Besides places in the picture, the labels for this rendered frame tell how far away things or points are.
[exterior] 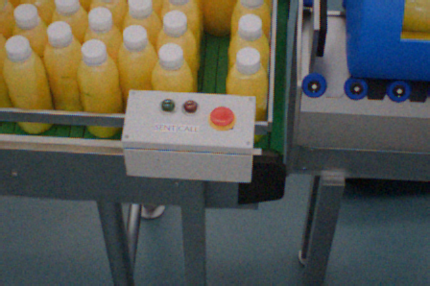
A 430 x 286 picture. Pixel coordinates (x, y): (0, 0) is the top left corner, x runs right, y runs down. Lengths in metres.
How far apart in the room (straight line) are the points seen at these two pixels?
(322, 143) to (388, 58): 0.27
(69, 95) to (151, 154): 0.26
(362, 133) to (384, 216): 0.95
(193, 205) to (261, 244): 0.97
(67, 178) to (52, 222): 0.91
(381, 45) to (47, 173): 0.65
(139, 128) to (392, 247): 1.31
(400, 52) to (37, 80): 0.60
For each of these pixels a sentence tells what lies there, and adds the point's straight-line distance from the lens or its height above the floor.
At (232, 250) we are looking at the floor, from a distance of 2.53.
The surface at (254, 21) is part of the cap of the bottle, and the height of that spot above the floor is 1.10.
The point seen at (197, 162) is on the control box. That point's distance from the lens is 1.41.
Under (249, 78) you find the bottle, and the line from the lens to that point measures 1.48.
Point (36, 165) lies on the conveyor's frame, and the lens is 1.69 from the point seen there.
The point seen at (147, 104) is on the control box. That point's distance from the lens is 1.42.
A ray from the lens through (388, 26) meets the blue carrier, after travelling 1.48.
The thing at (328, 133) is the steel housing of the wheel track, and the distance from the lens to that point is 1.69.
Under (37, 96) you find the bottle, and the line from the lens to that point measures 1.58.
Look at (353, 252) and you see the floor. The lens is 2.55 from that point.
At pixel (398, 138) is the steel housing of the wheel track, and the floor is 0.86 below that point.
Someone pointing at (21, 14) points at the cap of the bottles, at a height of 1.10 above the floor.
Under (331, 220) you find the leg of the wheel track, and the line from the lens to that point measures 2.03.
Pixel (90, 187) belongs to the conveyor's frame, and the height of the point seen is 0.78.
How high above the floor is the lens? 2.22
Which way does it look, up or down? 55 degrees down
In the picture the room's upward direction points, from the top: straight up
